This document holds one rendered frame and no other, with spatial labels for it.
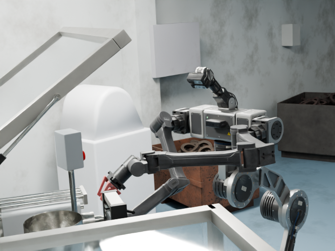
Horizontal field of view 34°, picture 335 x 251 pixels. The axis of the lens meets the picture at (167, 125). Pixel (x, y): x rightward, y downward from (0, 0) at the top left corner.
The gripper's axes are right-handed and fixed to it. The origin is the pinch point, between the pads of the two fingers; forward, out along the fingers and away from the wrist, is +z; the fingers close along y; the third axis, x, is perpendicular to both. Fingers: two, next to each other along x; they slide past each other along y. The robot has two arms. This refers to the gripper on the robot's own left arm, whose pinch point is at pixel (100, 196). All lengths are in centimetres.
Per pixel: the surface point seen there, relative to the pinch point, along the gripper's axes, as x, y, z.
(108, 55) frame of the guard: 51, -90, -30
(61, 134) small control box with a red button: 40, -57, -10
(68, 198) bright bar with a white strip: 18.2, -32.1, 4.5
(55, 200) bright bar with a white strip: 20.8, -32.1, 7.6
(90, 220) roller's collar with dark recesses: 6.1, -27.7, 5.4
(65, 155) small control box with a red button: 35, -59, -7
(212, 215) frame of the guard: 14, -100, -22
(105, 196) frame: 9.6, -31.2, -3.9
